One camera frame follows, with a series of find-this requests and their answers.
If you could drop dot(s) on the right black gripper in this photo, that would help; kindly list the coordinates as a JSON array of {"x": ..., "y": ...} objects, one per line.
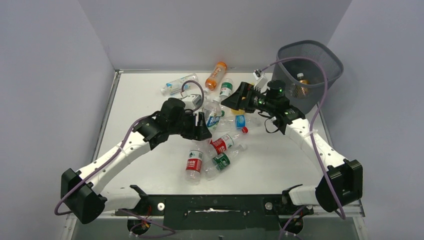
[{"x": 245, "y": 90}]

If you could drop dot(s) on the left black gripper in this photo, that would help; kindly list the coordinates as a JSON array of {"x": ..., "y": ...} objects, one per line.
[{"x": 201, "y": 132}]

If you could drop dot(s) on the clear bottle grey label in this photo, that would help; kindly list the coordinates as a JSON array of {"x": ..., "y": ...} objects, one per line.
[{"x": 212, "y": 112}]

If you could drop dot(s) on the red label bottle front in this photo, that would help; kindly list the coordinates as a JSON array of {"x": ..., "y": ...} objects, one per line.
[{"x": 194, "y": 165}]

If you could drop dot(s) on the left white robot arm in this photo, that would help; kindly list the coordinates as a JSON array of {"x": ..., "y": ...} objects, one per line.
[{"x": 82, "y": 191}]

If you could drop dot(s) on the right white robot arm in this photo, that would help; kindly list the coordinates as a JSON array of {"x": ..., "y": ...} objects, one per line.
[{"x": 342, "y": 179}]

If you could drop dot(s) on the grey mesh waste bin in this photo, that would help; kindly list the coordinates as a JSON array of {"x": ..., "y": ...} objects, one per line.
[{"x": 315, "y": 61}]

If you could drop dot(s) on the yellow juice bottle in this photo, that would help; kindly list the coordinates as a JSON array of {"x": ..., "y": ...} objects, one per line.
[{"x": 237, "y": 112}]

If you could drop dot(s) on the clear bottle green label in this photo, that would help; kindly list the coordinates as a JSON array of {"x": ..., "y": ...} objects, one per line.
[{"x": 226, "y": 88}]

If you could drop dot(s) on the red label bottle red cap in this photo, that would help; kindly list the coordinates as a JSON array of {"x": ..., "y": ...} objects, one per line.
[{"x": 225, "y": 141}]

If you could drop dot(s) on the dark green label bottle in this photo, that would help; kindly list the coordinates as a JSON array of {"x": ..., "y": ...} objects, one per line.
[{"x": 217, "y": 164}]

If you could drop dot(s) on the orange drink bottle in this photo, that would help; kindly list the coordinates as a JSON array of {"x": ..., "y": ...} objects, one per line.
[{"x": 216, "y": 76}]

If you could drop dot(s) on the clear bottle blue white label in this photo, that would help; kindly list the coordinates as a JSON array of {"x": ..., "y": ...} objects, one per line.
[{"x": 175, "y": 87}]

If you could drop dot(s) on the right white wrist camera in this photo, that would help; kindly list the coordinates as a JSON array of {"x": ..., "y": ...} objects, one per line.
[{"x": 261, "y": 79}]

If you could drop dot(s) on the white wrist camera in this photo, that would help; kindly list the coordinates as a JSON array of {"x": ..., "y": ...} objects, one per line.
[
  {"x": 192, "y": 101},
  {"x": 261, "y": 79}
]

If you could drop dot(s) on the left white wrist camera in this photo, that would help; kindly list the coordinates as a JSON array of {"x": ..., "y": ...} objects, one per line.
[{"x": 192, "y": 101}]

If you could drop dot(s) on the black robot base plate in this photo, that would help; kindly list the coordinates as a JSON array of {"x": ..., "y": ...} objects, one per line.
[{"x": 171, "y": 213}]

